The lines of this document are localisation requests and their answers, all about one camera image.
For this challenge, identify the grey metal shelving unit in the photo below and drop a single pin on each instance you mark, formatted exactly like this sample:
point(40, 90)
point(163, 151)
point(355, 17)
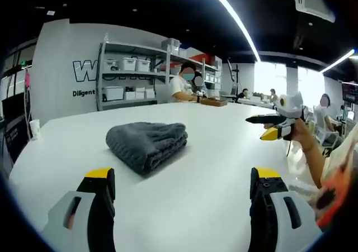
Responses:
point(160, 51)

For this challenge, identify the row of white storage boxes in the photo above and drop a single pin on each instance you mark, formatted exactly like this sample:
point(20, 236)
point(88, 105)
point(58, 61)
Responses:
point(131, 63)

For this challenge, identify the grey towel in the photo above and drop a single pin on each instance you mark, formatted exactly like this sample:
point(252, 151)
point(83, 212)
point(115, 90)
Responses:
point(145, 143)

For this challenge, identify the person's right hand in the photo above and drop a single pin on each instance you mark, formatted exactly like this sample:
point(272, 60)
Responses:
point(300, 132)

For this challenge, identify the pink hanging item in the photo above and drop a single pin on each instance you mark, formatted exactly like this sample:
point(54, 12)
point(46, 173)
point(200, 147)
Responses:
point(27, 78)

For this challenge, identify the short ceiling light strip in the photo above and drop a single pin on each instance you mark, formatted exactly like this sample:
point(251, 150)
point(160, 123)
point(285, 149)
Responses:
point(338, 61)

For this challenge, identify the person's orange printed clothing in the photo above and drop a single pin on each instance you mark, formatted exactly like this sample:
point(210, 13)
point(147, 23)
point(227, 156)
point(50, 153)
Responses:
point(339, 173)

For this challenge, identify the dark computer monitor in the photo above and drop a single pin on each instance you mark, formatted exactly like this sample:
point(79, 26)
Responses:
point(351, 92)

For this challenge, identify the black cabinet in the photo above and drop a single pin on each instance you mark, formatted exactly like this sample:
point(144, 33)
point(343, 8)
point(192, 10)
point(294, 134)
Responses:
point(14, 129)

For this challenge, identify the long ceiling light strip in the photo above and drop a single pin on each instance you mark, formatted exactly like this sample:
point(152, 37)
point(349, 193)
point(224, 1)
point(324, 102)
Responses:
point(237, 20)

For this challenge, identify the ceiling air conditioner unit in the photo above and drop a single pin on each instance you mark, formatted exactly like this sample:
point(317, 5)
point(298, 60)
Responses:
point(313, 0)

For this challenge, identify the white paper cup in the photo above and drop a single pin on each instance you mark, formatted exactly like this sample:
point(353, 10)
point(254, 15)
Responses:
point(35, 130)

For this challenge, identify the brown wooden tray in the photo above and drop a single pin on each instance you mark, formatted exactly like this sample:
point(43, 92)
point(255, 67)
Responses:
point(214, 102)

